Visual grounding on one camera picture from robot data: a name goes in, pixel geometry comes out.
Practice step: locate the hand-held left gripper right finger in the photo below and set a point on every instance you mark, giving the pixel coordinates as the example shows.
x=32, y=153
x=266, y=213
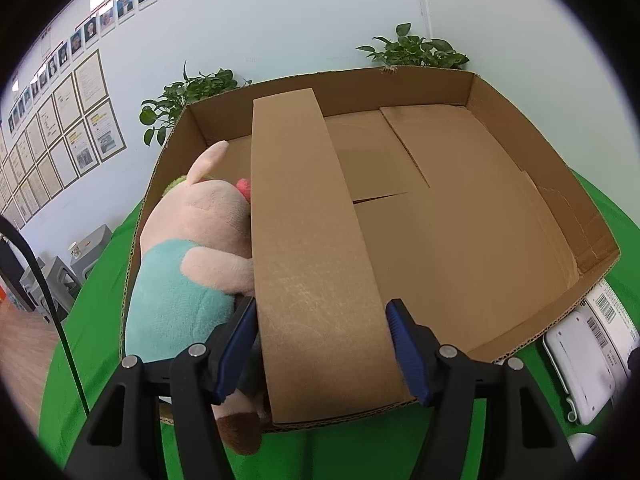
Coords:
x=406, y=350

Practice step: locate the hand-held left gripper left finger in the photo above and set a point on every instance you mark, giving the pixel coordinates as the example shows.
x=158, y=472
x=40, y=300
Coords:
x=235, y=350

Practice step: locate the long brown cardboard box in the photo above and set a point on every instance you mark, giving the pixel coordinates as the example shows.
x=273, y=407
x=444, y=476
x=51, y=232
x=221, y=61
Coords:
x=310, y=260

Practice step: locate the plush toy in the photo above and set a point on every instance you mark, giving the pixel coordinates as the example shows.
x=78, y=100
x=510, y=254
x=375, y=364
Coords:
x=200, y=210

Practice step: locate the large cardboard tray box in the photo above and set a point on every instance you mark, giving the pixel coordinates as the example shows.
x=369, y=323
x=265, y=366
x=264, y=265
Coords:
x=475, y=210

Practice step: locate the white plastic device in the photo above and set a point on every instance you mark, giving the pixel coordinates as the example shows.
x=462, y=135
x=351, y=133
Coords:
x=575, y=360

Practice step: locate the white hair dryer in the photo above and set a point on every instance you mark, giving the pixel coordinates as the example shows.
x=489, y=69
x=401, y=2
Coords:
x=580, y=447

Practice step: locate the white printed medicine carton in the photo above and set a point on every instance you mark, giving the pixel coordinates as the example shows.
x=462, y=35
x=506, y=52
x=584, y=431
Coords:
x=610, y=310

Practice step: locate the green tablecloth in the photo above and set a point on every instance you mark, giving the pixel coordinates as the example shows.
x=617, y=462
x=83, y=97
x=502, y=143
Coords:
x=100, y=310

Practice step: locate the patterned paper cup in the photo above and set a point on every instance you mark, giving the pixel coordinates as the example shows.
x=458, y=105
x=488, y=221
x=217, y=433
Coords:
x=76, y=250

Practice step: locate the leafy potted plant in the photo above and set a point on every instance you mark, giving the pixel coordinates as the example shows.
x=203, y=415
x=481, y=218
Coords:
x=200, y=87

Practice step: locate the leafy plant in brown pot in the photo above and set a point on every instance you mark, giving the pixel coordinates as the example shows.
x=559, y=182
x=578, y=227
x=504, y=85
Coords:
x=420, y=52

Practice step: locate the wall of framed certificates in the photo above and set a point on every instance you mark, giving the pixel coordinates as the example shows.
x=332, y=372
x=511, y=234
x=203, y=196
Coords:
x=60, y=125

